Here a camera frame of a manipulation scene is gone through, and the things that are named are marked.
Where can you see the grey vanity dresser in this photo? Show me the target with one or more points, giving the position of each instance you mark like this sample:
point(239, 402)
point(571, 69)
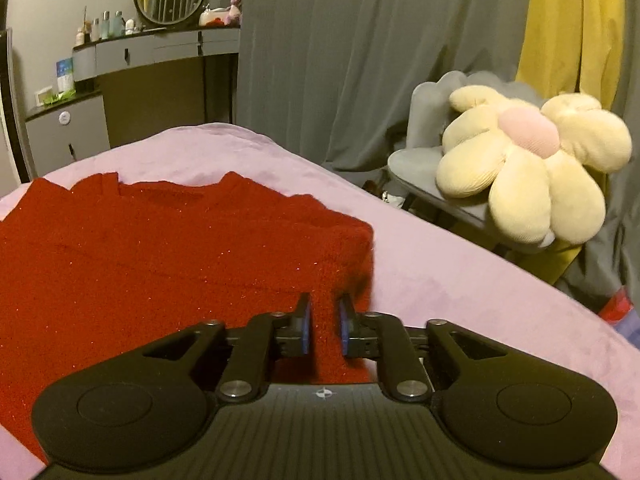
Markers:
point(175, 45)

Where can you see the white standing panel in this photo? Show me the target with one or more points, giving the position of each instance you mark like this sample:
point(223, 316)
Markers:
point(12, 110)

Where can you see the row of cosmetic bottles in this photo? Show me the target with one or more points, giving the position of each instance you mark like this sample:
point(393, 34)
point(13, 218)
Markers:
point(107, 25)

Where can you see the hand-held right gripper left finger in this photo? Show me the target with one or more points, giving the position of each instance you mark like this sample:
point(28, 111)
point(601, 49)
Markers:
point(306, 327)

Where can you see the blue and white box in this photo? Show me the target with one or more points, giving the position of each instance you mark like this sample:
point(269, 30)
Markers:
point(65, 75)

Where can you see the grey chair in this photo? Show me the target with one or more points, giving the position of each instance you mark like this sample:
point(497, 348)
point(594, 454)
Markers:
point(425, 160)

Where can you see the small grey cabinet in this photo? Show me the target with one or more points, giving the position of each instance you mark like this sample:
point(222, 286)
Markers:
point(75, 135)

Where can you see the green packet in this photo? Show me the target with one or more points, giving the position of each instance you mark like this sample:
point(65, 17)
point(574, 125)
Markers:
point(60, 96)

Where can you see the red knit sweater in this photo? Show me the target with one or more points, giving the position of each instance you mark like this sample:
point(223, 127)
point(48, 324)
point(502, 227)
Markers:
point(150, 270)

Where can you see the pink plush toy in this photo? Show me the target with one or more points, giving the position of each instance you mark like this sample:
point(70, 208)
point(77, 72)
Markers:
point(234, 10)

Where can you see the yellow curtain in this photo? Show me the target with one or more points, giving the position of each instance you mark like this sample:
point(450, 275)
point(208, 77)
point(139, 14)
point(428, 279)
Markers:
point(555, 20)

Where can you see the cream flower plush pillow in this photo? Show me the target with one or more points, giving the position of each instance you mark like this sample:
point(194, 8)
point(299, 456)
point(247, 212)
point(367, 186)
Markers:
point(525, 180)

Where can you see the pink blanket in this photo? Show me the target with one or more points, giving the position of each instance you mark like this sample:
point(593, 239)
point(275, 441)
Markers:
point(450, 280)

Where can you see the red and blue cloth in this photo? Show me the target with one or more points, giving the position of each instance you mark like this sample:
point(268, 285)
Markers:
point(617, 310)

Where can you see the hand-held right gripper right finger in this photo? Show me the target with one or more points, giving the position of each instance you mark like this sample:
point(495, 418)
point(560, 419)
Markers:
point(345, 330)

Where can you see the small white box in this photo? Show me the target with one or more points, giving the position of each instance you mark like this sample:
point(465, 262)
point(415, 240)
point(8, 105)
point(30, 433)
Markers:
point(43, 96)

